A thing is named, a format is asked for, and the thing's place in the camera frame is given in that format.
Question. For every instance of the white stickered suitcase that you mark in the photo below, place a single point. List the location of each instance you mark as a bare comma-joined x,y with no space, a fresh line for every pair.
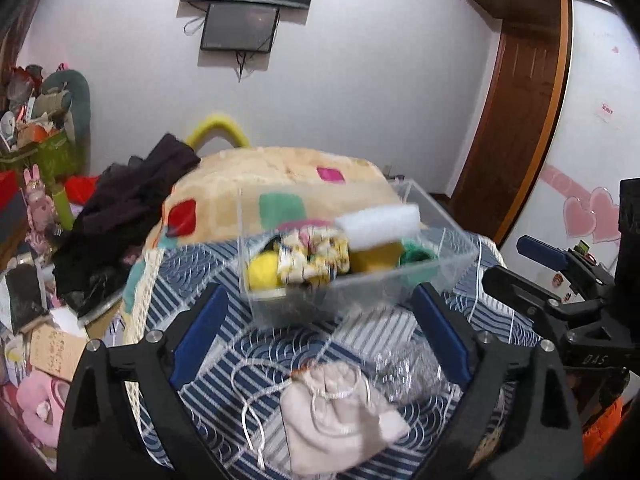
577,270

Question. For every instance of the grey yarn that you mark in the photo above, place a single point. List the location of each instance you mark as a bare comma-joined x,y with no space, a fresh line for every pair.
408,373

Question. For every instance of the yellow floral fabric scrunchie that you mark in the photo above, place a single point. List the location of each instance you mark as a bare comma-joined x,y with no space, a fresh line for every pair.
312,256

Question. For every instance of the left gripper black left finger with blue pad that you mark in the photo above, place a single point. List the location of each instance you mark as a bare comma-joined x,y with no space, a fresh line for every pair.
192,333

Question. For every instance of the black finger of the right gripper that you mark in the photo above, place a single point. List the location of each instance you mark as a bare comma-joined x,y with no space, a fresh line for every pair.
525,297

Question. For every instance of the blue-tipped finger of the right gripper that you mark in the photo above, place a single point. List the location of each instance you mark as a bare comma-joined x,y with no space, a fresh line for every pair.
539,251

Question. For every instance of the white drawstring pouch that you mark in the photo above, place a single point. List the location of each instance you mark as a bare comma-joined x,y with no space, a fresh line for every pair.
333,418

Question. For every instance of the yellow fuzzy arch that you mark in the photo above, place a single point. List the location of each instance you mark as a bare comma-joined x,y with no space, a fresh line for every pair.
217,125

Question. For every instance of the white foam block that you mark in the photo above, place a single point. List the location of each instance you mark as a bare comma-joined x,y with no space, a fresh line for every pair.
381,225

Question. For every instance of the brown cardboard note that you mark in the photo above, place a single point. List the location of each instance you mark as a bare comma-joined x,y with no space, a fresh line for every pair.
55,352

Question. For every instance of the small wall monitor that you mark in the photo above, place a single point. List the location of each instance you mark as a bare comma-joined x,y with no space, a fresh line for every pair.
239,27

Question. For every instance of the yellow plush ball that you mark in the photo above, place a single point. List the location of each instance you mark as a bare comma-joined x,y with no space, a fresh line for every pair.
262,271

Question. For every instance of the green box of clutter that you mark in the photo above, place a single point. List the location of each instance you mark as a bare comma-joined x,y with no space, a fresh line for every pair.
57,158

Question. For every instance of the brown wooden door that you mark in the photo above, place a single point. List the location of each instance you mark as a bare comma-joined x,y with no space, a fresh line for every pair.
509,130

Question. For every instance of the blue white patterned tablecloth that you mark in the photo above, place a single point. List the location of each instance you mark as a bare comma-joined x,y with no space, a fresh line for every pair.
250,358

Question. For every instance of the white sliding wardrobe door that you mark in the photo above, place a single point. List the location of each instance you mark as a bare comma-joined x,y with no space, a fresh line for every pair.
594,146

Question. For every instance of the clear plastic storage box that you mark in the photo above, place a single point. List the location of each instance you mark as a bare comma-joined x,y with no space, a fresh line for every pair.
454,248

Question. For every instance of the black clothing pile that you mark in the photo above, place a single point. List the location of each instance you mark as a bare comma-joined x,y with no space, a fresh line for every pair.
89,265

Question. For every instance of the dark green cushion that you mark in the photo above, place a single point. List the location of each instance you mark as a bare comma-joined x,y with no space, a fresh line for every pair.
67,103

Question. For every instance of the yellow green sponge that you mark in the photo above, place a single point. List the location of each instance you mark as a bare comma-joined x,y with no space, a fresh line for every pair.
377,259

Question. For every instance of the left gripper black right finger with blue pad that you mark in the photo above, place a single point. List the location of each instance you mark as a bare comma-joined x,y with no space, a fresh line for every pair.
447,332

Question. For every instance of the pink plush slipper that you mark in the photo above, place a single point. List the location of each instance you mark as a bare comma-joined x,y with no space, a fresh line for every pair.
42,399

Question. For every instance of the pink bunny figure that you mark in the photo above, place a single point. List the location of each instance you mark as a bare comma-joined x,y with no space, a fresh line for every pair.
41,213

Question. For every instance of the green knitted cloth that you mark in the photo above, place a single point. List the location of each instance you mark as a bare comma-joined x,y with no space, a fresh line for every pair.
416,254

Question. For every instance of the beige patchwork blanket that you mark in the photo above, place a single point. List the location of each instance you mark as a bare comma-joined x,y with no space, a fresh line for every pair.
239,196

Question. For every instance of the black hat with chain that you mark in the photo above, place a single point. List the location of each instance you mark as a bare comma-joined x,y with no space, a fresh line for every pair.
271,248

